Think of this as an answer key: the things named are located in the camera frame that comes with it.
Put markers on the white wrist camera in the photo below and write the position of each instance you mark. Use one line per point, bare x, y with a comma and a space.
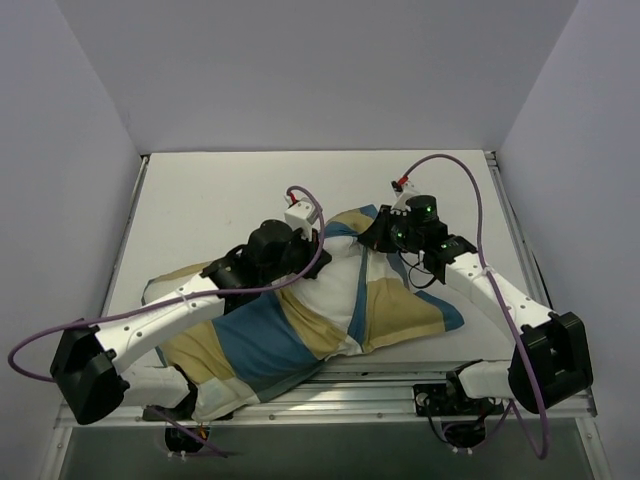
404, 190
301, 214

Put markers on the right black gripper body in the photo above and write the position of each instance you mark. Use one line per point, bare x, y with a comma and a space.
377, 236

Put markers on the white pillow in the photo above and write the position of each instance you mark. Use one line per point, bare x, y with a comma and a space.
332, 294

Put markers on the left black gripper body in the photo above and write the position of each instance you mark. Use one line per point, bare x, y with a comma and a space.
314, 257

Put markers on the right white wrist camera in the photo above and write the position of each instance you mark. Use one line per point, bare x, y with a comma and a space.
404, 190

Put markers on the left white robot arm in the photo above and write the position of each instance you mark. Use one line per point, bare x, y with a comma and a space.
95, 367

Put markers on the aluminium rail frame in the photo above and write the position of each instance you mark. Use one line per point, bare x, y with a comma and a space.
355, 417

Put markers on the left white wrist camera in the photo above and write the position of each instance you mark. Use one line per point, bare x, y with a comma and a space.
301, 214

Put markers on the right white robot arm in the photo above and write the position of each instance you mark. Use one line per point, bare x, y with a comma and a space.
551, 360

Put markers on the checked blue beige pillowcase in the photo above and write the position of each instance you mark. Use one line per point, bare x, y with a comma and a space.
268, 347

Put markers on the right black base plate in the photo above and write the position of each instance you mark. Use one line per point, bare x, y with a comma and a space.
435, 399

